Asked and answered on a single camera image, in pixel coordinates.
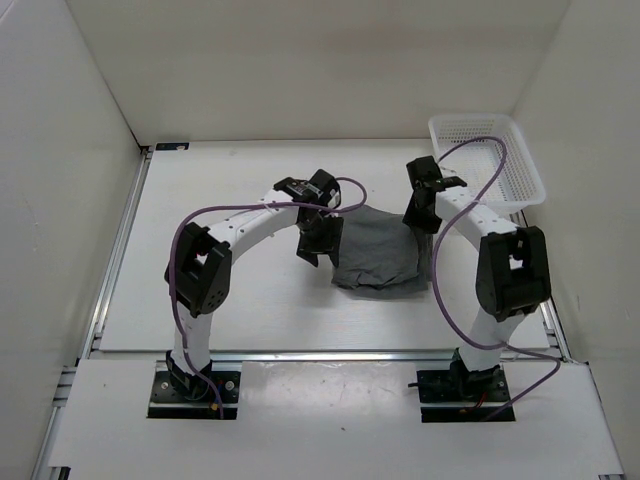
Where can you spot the white plastic basket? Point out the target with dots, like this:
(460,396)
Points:
(464,146)

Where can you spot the aluminium table edge rail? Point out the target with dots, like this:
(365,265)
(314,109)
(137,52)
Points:
(301,356)

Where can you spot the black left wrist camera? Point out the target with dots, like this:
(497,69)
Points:
(321,189)

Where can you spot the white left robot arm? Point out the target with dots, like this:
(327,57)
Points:
(201,259)

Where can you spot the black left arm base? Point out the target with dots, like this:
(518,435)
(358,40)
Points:
(171,398)

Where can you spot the aluminium left side rail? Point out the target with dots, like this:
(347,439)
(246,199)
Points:
(95,322)

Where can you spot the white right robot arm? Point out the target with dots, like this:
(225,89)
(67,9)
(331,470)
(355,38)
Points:
(512,273)

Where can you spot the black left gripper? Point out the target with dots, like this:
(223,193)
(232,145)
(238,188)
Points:
(328,245)

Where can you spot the grey shorts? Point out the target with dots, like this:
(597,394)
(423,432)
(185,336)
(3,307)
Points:
(382,258)

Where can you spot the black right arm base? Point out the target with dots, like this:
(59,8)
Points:
(458,395)

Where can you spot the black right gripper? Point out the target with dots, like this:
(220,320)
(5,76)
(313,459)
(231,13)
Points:
(411,217)

